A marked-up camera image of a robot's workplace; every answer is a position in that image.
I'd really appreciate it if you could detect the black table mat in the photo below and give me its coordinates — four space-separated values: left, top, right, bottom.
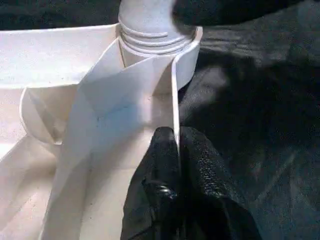
0 0 320 240

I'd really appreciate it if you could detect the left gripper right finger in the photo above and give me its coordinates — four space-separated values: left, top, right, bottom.
178 125 264 240

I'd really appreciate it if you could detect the white plastic table leg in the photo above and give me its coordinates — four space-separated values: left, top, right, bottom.
116 0 199 56

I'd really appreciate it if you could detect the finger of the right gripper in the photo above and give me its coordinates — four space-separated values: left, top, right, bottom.
171 0 308 28

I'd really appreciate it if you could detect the white plastic table top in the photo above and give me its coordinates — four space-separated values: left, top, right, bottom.
0 24 204 240

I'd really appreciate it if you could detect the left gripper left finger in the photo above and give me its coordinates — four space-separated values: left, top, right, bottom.
120 126 183 240

